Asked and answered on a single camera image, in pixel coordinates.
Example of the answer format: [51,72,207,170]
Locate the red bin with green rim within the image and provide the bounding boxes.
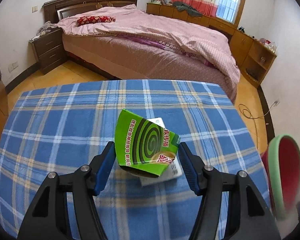
[261,134,300,220]

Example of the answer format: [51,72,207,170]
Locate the long wooden desk cabinet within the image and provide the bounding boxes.
[146,2,278,88]

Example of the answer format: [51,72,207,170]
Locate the white power cable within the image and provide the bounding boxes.
[238,100,281,151]

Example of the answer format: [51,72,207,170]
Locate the red floral pillow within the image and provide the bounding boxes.
[76,16,116,27]

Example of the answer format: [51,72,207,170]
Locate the dark wooden nightstand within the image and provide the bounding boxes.
[29,28,68,74]

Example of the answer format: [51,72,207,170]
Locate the grey clothes pile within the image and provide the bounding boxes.
[172,1,202,17]

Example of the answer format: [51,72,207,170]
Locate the dark wooden headboard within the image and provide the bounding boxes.
[43,0,138,23]

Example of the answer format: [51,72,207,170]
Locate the window with bars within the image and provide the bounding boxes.
[216,0,245,28]

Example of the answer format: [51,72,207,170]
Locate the blue plaid tablecloth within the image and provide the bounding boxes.
[0,80,270,239]

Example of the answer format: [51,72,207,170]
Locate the pink bed quilt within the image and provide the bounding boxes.
[57,4,237,74]

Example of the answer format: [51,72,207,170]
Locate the bed mattress base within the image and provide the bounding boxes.
[62,34,240,102]

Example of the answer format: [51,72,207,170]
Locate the green mosquito coil box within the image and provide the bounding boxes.
[114,109,180,178]

